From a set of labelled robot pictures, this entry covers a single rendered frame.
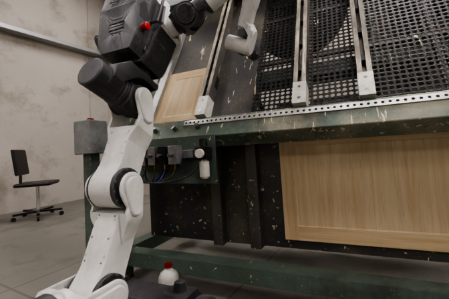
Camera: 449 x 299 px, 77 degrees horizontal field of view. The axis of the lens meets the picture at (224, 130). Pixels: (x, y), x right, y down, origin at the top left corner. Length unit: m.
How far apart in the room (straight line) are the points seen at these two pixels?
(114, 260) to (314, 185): 0.95
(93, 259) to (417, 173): 1.33
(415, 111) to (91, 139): 1.47
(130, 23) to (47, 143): 4.30
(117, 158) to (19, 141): 4.15
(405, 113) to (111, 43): 1.16
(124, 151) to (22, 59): 4.44
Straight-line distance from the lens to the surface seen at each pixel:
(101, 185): 1.08
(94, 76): 1.06
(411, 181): 1.50
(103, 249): 1.09
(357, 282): 1.37
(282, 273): 1.41
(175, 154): 1.37
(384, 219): 1.52
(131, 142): 1.12
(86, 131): 1.64
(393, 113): 1.26
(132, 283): 1.41
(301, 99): 1.31
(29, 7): 5.79
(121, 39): 1.21
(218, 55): 1.73
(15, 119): 5.20
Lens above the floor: 0.74
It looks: 4 degrees up
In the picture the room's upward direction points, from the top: 3 degrees counter-clockwise
